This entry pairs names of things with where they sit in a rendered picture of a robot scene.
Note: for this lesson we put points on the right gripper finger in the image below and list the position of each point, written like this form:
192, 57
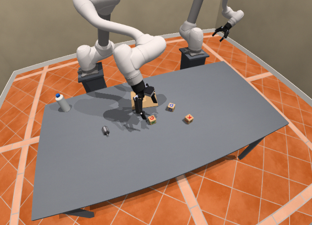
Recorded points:
138, 105
153, 96

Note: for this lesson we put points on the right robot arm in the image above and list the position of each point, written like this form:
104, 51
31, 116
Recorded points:
128, 61

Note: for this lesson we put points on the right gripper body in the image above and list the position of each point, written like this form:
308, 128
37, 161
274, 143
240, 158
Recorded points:
138, 88

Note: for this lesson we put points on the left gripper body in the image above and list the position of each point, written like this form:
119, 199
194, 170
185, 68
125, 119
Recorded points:
227, 26

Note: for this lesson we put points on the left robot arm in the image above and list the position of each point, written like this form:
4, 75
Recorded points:
194, 36

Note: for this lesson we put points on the tan flat mat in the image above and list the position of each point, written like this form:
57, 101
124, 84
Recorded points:
147, 101

